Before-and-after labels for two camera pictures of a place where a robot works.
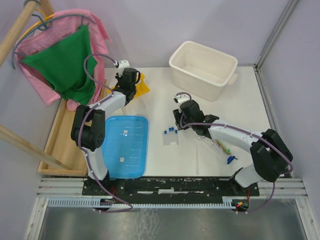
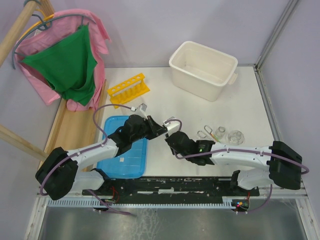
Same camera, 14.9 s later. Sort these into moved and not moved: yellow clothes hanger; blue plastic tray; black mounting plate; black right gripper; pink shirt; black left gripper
Moved: black left gripper; black right gripper
Not moved: yellow clothes hanger; pink shirt; black mounting plate; blue plastic tray
